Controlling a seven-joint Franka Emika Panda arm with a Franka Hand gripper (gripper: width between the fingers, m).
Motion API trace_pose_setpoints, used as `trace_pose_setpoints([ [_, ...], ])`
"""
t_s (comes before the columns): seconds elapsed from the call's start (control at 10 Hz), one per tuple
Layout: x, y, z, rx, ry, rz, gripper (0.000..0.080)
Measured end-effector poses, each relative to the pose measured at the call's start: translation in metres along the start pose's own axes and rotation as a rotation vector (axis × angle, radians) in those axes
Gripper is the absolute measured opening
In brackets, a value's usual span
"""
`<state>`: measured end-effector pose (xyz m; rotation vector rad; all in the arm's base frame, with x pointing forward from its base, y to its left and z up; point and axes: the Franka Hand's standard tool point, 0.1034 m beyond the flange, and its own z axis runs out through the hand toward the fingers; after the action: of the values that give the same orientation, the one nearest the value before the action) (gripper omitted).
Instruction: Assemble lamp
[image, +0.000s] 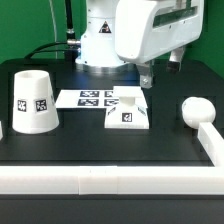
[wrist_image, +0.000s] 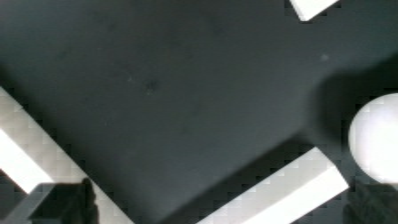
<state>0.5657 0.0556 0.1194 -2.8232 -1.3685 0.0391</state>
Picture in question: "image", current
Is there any white right fence wall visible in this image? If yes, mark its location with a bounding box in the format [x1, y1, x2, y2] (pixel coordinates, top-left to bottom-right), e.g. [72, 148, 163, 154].
[198, 122, 224, 168]

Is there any white lamp base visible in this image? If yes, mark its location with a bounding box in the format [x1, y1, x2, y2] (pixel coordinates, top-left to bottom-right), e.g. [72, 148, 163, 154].
[104, 86, 149, 129]

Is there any white lamp bulb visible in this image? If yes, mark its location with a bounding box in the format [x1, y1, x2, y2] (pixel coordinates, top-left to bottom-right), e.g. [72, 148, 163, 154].
[182, 97, 216, 129]

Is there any white lamp shade cone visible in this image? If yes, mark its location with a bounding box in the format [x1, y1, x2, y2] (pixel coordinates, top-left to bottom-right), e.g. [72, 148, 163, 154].
[12, 70, 59, 134]

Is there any white fence wall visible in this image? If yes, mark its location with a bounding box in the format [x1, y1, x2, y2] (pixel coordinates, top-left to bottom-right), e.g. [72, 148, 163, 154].
[198, 122, 224, 168]
[0, 166, 224, 195]

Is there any thin grey cable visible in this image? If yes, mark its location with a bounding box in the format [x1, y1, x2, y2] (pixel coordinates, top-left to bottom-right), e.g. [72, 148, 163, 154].
[48, 0, 59, 60]

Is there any black cable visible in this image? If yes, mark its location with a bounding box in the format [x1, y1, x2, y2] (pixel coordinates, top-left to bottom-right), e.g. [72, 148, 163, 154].
[23, 0, 82, 60]

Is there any white front fence wall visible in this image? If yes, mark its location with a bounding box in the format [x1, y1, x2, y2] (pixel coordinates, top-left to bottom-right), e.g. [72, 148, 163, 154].
[0, 166, 224, 195]

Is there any white marker sheet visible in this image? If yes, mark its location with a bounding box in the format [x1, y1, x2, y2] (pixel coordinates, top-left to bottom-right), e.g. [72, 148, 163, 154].
[56, 86, 147, 109]

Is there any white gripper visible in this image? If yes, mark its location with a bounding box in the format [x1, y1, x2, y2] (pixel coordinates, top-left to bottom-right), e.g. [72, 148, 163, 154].
[115, 0, 204, 89]

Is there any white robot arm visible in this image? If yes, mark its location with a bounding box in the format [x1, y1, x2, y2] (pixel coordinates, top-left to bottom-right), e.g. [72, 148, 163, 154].
[76, 0, 204, 88]

